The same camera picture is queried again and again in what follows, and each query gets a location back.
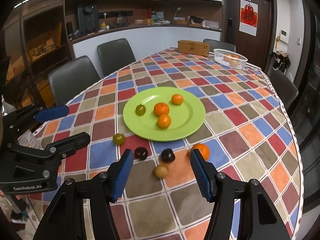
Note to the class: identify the person's left hand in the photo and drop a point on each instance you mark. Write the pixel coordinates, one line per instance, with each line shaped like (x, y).
(10, 197)

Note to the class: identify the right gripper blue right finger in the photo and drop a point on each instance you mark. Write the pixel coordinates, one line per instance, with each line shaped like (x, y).
(259, 218)

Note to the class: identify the tan round fruit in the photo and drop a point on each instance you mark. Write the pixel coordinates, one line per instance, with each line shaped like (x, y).
(161, 171)

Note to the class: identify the checkered colourful tablecloth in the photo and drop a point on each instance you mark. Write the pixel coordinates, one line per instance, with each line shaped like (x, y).
(246, 129)

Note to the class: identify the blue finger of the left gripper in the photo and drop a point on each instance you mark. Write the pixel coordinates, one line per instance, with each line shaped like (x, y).
(23, 119)
(62, 148)

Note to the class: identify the white wall intercom panel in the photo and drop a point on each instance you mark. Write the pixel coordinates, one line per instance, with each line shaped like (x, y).
(284, 36)

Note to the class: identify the clear plastic water bottle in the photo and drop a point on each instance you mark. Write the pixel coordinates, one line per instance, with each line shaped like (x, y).
(27, 139)

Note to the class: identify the black coffee machine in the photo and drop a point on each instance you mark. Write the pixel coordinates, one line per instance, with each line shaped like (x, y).
(88, 19)

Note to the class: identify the dark brown door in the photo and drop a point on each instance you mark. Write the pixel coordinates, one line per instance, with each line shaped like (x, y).
(257, 48)

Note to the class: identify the red fu poster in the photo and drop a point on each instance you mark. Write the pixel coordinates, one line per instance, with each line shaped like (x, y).
(248, 21)

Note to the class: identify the white wire basket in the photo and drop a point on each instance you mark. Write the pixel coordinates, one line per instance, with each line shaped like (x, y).
(219, 58)

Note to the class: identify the orange mandarin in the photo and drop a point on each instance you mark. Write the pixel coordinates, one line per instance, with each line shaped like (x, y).
(203, 149)
(177, 99)
(164, 121)
(161, 108)

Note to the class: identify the white counter cabinet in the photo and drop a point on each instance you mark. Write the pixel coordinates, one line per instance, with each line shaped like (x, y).
(143, 41)

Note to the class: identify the dark purple plum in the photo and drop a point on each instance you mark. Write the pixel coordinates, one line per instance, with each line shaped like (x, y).
(167, 155)
(141, 153)

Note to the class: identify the dark grey chair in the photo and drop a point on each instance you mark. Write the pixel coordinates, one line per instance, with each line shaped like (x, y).
(213, 44)
(115, 55)
(72, 78)
(285, 89)

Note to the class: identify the green plate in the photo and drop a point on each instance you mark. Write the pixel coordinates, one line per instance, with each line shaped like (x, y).
(186, 118)

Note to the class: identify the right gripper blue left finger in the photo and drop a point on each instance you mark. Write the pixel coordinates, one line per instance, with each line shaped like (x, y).
(64, 217)

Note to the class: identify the green tomato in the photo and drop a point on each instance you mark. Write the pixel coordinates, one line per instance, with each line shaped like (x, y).
(119, 139)
(140, 110)

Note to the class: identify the oranges in basket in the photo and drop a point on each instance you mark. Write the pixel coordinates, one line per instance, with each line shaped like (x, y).
(233, 60)

